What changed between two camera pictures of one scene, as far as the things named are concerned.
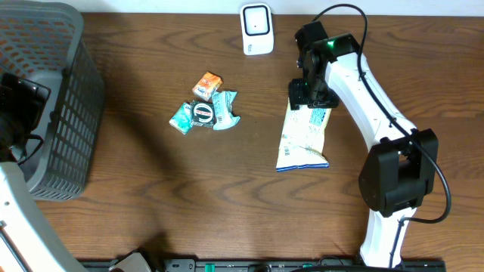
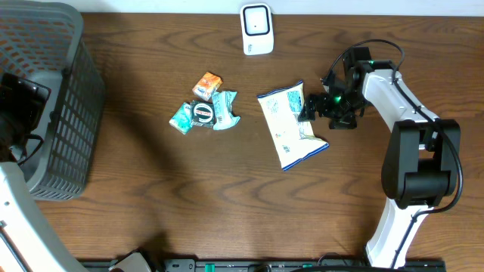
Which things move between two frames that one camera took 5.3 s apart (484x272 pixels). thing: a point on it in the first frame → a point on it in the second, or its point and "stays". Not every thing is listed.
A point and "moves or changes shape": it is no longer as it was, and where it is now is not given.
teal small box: [182, 119] stays
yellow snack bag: [302, 143] moves or changes shape
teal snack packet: [223, 103] stays
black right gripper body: [299, 92] → [339, 106]
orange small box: [207, 86] stays
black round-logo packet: [203, 114] stays
